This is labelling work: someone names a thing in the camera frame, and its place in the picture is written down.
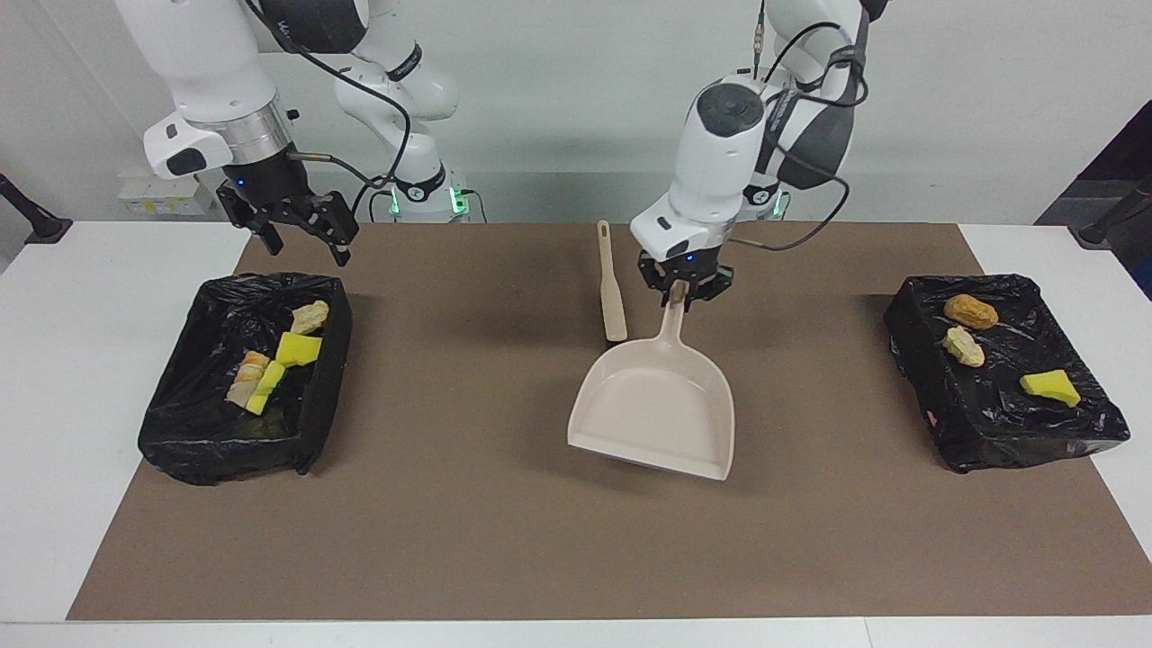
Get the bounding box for small yellow sponge piece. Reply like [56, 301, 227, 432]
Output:
[1019, 369, 1083, 409]

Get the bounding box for black lined bin pink mark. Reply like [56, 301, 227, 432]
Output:
[883, 274, 1131, 474]

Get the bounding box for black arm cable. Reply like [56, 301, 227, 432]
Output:
[241, 0, 413, 221]
[727, 0, 872, 253]

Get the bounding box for beige hand brush black bristles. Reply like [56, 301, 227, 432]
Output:
[596, 220, 629, 343]

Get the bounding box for notched yellow sponge piece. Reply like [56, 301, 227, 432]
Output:
[274, 331, 323, 367]

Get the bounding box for brown oval bread roll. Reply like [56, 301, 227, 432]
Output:
[942, 294, 1001, 331]

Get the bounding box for striped croissant piece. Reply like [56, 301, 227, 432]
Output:
[942, 326, 987, 368]

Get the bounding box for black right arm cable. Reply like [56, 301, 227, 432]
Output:
[241, 0, 413, 221]

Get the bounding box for beige plastic dustpan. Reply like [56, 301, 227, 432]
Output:
[567, 281, 736, 482]

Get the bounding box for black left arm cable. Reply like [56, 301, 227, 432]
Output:
[727, 0, 872, 253]

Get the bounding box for brown table mat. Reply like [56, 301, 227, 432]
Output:
[66, 222, 1152, 622]

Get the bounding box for black bag lined bin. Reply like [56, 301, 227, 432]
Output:
[137, 272, 354, 487]

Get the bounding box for black base cable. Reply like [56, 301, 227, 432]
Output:
[349, 174, 399, 223]

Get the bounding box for white wall power strip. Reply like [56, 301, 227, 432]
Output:
[117, 174, 215, 217]

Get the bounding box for crusty torn bread piece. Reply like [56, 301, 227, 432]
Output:
[225, 351, 271, 408]

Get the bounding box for black stand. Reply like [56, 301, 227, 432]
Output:
[0, 173, 73, 246]
[1077, 175, 1152, 248]

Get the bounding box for yellow sponge green backing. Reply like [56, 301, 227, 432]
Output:
[245, 360, 286, 416]

